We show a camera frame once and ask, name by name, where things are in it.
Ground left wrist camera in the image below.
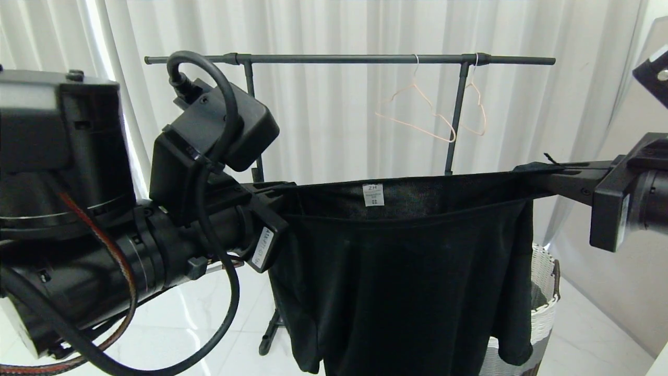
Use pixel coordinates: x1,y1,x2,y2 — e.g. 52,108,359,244
149,78,280,226

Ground black shorts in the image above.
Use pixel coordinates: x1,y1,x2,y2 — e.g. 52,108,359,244
269,170,554,376

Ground black clothes rack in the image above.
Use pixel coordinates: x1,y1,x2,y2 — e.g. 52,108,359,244
145,52,556,357

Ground white curtain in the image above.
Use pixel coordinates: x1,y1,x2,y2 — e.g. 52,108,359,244
0,0,650,259

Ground pink clothes hanger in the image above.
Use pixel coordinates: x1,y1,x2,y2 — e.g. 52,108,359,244
459,54,487,137
374,55,457,144

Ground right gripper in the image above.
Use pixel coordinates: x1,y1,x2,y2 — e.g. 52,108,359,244
540,133,668,252

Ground white laundry basket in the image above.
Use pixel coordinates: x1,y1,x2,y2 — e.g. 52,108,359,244
478,243,562,376

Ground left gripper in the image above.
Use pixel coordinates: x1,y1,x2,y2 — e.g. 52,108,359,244
0,183,290,361

